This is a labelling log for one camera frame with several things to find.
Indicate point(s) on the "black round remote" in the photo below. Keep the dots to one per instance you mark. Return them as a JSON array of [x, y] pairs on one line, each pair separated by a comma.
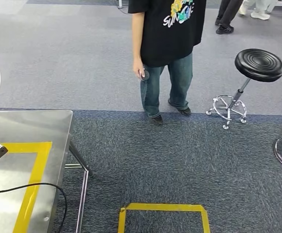
[[146, 75]]

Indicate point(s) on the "person's right forearm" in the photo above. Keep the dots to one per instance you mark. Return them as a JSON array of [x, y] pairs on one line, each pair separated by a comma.
[[137, 35]]

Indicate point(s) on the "yellow workbench marking tape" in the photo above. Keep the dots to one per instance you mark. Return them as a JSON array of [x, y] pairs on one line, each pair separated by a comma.
[[41, 160]]

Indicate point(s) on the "steel workbench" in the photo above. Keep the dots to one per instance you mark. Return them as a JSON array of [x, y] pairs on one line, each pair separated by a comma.
[[34, 128]]

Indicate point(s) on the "person's right hand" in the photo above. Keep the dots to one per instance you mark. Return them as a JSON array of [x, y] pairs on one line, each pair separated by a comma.
[[137, 67]]

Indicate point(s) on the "person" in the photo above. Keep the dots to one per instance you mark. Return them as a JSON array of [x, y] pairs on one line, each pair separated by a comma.
[[228, 13], [260, 14], [170, 38]]

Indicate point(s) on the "black round stool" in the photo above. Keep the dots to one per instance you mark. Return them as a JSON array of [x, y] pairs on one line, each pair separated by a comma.
[[258, 64]]

